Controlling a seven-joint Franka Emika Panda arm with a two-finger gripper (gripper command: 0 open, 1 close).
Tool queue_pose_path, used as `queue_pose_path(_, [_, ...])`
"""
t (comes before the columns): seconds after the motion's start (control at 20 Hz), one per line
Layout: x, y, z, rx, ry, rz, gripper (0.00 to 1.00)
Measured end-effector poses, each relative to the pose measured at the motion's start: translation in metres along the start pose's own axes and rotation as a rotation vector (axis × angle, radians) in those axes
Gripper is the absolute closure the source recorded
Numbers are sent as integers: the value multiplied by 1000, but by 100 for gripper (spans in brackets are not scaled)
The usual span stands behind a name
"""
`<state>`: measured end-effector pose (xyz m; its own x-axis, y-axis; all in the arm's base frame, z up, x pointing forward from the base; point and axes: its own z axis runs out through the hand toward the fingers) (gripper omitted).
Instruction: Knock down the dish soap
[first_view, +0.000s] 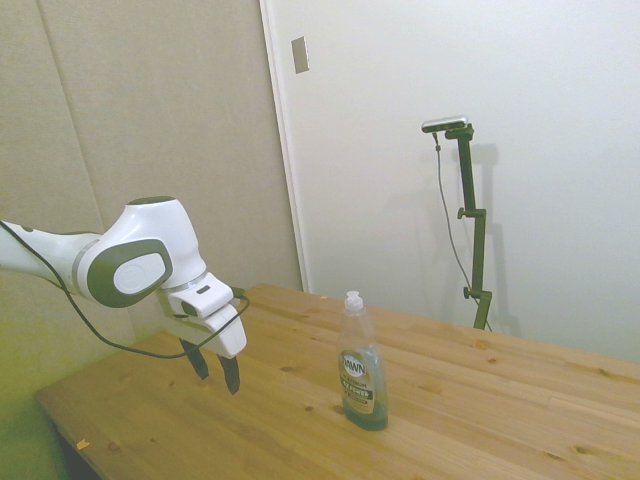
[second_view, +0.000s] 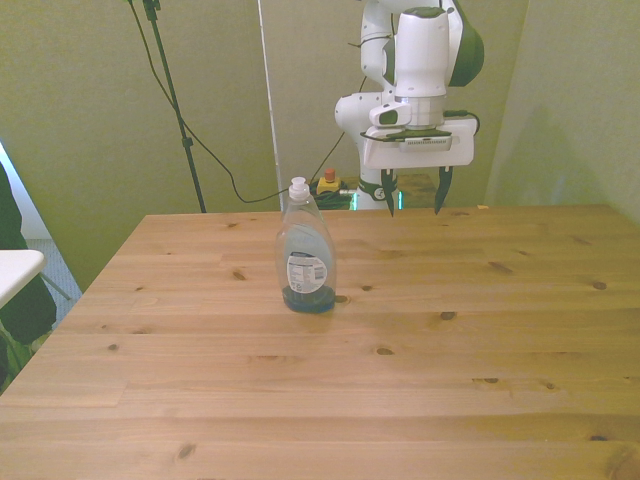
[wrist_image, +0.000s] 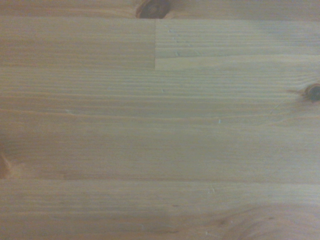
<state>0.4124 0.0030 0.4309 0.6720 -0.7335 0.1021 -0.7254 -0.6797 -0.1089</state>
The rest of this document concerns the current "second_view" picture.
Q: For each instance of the clear dish soap bottle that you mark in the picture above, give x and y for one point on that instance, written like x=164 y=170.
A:
x=306 y=260

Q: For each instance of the wrist camera with dark mount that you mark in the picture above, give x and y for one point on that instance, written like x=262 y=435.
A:
x=425 y=142

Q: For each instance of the black tripod stand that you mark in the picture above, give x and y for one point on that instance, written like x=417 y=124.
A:
x=172 y=100

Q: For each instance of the yellow emergency stop button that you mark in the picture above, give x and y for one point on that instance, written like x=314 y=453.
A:
x=330 y=184

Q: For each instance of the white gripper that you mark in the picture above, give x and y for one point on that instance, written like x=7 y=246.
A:
x=420 y=157

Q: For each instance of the white vertical wall strip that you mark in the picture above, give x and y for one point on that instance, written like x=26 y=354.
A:
x=270 y=110

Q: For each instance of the white side table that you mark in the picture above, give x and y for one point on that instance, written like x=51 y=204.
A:
x=17 y=272

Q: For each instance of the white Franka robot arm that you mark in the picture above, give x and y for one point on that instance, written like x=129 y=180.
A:
x=420 y=55

